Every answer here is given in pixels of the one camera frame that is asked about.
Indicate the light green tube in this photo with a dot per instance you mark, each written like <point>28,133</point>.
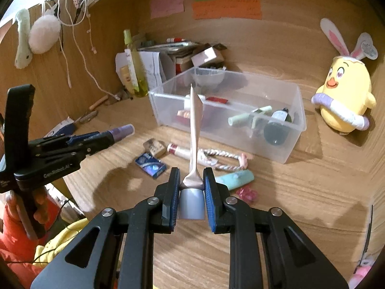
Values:
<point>240,119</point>

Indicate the red white marker pen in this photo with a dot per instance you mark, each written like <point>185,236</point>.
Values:
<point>176,39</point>

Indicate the yellow chick plush bunny ears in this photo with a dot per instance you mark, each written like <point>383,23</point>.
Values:
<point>346,90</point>

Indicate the blue white carton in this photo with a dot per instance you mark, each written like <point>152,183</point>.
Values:
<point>61,126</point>

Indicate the stack of books and papers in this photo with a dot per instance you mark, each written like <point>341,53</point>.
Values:
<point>177,48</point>

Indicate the short wooden stick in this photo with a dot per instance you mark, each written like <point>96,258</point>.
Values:
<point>98,102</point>

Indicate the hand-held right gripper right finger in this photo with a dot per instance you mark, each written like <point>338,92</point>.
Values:
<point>209,201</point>

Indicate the yellow-green spray bottle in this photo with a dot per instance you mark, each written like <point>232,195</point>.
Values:
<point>140,81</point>

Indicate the green white hanging plush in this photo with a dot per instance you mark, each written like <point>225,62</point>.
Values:
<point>23,51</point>

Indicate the dark spray bottle purple cap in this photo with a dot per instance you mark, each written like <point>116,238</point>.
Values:
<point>123,131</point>

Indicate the pink paper note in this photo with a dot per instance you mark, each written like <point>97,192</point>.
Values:
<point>167,4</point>

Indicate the white eraser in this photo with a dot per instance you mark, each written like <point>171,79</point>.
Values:
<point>154,148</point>

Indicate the clear plastic bin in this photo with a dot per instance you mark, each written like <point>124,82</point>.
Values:
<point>164,111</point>

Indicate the person's left hand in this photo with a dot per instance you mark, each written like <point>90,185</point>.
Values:
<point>42,207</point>

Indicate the long red box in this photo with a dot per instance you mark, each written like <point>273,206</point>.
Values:
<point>216,100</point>

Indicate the white folded paper leaflets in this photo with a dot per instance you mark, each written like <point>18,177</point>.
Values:
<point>153,66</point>

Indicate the pink plush toy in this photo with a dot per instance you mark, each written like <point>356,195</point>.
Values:
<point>362,274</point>

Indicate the small dark green box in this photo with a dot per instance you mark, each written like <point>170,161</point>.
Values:
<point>149,43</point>

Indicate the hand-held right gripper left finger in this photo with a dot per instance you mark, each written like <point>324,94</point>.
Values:
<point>173,198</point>

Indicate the small blue staples box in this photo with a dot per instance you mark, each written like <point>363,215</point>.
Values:
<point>150,165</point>

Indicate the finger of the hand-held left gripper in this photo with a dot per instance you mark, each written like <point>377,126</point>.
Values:
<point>85,136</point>
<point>99,144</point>

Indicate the dark green dropper bottle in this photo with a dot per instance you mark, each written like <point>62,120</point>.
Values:
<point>276,129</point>

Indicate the white fluffy pompom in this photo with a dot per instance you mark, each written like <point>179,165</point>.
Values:
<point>45,34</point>

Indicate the pale pink cream tube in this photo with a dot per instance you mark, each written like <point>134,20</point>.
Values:
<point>195,126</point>

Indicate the small white cardboard box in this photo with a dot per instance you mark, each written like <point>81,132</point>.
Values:
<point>204,56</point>

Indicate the mint green bottle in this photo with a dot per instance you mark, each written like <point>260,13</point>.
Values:
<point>237,179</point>

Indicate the red white lip balm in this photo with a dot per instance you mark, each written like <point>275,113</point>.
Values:
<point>177,150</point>

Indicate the yellow cloth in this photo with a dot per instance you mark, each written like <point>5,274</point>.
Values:
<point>60,240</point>

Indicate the small clear bowl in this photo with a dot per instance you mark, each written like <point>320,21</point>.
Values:
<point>207,81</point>

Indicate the small red carton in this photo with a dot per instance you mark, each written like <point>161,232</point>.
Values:
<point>184,68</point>

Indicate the orange paper note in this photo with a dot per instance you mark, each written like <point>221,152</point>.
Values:
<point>225,9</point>

